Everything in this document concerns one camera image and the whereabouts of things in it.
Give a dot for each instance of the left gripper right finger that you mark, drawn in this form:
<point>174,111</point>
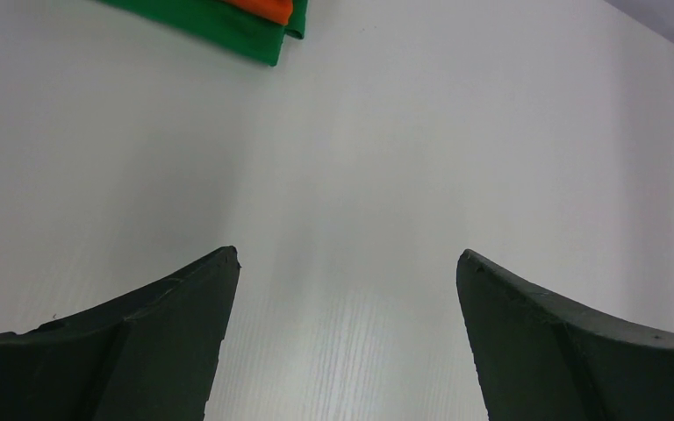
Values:
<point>542,356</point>

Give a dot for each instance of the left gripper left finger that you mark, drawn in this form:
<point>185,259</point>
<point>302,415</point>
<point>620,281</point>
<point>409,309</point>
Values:
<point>150,354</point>

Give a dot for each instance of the folded orange t-shirt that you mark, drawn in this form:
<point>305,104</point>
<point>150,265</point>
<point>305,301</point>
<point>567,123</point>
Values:
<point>276,11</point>

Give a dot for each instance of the folded green t-shirt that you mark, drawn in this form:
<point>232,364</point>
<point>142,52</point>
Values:
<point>222,24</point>

